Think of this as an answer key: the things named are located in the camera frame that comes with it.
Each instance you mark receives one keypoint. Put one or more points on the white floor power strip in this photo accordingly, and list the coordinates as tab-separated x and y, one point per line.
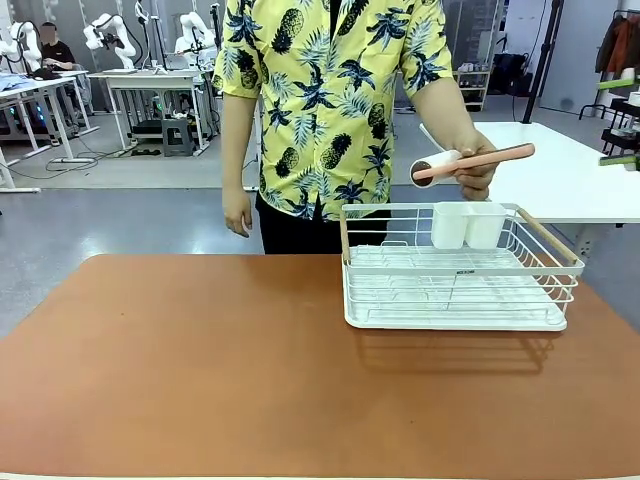
75	160

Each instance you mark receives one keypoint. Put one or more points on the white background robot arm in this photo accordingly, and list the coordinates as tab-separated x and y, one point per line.
117	40
22	47
192	32

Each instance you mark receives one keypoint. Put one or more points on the white plastic cutlery holder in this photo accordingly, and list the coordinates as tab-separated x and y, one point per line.
467	225

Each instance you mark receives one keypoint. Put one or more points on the seated person in black shirt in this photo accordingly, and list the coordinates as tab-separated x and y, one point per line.
56	52

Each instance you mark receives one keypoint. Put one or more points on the white desk with robots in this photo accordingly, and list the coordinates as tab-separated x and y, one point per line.
150	80

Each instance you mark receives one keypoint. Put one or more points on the person's right hand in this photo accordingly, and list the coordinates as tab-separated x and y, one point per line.
237	215

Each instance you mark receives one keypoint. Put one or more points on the grey step stool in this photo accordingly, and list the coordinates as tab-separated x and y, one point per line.
176	137

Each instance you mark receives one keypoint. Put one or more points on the large white table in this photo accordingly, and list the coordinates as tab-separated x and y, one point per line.
545	165

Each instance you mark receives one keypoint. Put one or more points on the black cart with green trim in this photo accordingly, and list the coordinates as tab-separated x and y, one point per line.
622	130

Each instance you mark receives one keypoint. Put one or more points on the person's left hand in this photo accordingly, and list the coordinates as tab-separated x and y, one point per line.
477	180

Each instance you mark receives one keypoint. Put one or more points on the person's left forearm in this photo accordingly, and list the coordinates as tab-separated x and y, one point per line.
442	107

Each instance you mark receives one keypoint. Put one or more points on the person's right forearm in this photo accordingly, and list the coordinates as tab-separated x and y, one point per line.
240	145

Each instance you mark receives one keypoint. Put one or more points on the hanging dark clothes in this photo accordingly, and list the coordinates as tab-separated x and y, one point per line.
620	42

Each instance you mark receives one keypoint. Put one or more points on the pink lint roller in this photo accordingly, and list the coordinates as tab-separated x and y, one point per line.
500	154

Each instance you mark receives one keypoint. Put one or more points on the wooden shoe shelf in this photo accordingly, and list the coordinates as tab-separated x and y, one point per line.
472	90

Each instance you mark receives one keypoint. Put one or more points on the black bag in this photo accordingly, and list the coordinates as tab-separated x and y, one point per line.
507	72

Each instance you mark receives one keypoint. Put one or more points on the person in yellow pineapple shirt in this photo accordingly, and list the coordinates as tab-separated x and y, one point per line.
320	100

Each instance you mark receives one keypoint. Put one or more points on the white desk with blue cloth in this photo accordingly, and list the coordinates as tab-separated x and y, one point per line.
35	85

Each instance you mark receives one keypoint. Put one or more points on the black tripod stand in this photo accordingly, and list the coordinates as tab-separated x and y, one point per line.
540	60

